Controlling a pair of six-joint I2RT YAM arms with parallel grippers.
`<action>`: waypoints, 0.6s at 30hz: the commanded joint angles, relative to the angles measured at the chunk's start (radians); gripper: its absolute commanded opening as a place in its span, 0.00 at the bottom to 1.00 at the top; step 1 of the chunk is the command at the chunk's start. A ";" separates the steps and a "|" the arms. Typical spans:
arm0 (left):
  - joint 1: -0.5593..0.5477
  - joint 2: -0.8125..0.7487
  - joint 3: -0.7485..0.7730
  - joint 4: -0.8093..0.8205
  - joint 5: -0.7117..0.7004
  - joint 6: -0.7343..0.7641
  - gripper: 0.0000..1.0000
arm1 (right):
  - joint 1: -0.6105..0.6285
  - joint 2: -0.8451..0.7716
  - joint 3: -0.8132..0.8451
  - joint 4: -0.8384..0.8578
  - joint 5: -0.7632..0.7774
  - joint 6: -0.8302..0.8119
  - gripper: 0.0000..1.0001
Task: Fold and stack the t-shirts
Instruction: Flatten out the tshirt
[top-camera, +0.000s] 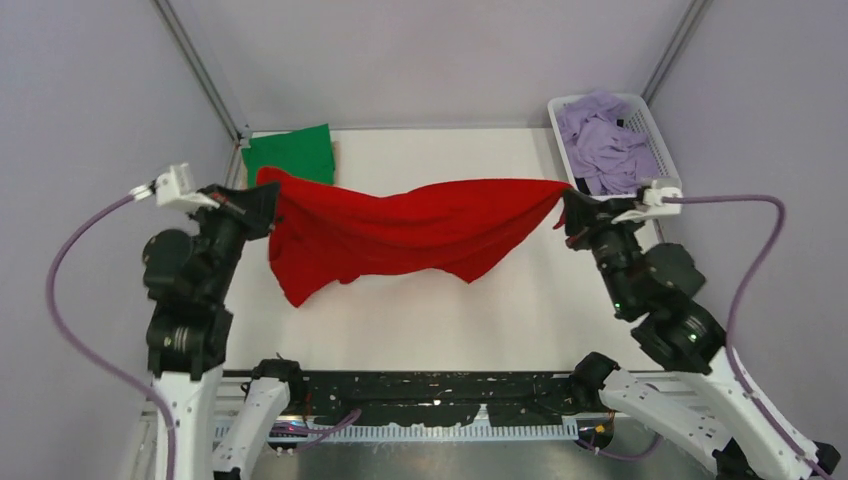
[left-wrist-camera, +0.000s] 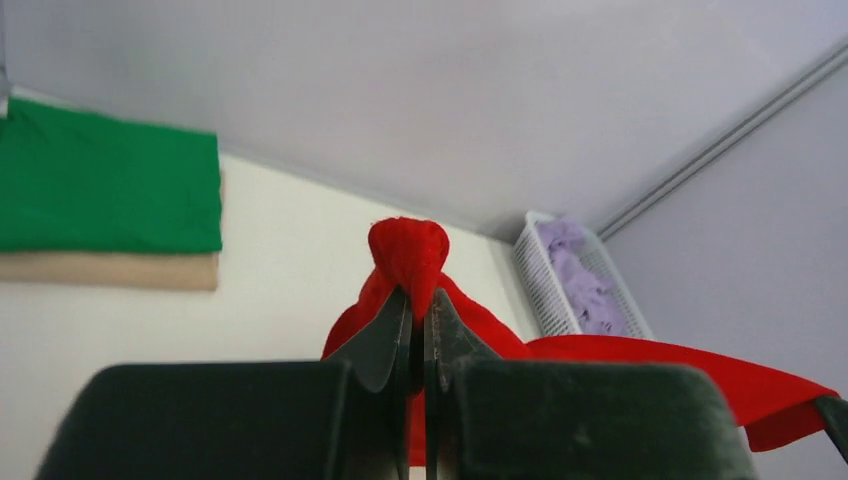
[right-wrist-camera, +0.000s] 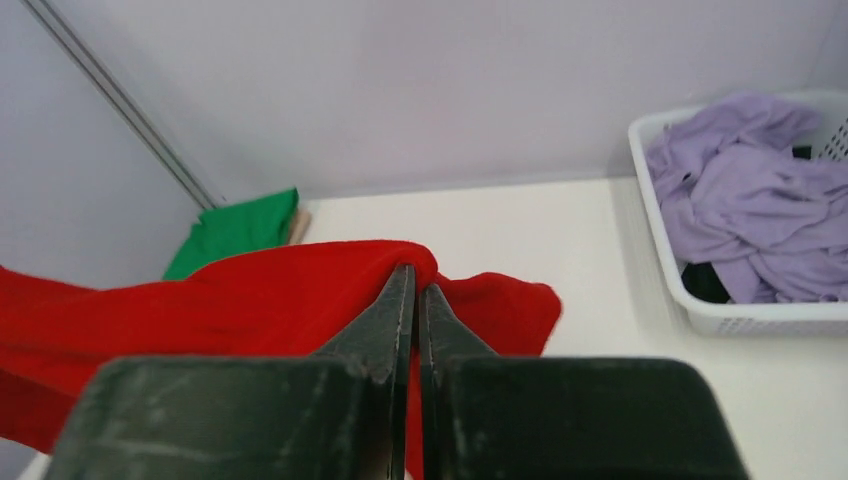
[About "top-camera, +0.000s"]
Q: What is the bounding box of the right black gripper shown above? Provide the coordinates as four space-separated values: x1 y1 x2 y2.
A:
559 190 644 313

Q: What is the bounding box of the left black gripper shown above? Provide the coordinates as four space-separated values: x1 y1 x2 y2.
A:
187 177 280 298

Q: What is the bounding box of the red t shirt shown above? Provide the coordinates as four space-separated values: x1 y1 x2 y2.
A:
257 167 571 307

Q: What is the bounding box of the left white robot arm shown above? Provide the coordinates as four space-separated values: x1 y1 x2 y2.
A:
142 183 307 479

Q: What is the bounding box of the black garment in basket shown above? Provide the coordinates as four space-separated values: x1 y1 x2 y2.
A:
574 178 593 196

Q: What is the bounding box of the lilac t shirt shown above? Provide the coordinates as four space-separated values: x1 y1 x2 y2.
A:
555 91 660 196

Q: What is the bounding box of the folded green t shirt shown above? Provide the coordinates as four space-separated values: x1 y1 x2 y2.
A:
241 124 336 187

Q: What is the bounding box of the folded beige t shirt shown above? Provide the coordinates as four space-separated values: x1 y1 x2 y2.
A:
331 140 341 185

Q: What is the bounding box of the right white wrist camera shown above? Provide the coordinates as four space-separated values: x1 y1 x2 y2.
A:
612 177 683 224

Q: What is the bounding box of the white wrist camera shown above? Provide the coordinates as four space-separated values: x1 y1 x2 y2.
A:
612 177 683 224
129 163 220 214

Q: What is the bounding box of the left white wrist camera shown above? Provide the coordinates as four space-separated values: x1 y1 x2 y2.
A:
129 163 220 214

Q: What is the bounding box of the aluminium front rail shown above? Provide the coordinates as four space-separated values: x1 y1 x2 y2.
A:
139 370 745 423

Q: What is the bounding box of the left aluminium frame post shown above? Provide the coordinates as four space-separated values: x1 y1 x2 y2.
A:
152 0 252 146

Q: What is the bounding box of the aluminium frame post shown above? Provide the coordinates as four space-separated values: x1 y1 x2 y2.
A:
641 0 714 105
152 0 252 146

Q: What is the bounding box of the right aluminium frame post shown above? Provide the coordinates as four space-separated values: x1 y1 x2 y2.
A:
641 0 714 105

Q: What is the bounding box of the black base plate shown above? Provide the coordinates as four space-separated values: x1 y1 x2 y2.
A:
282 370 608 427

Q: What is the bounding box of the white slotted cable duct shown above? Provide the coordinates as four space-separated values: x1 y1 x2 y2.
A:
218 422 582 444

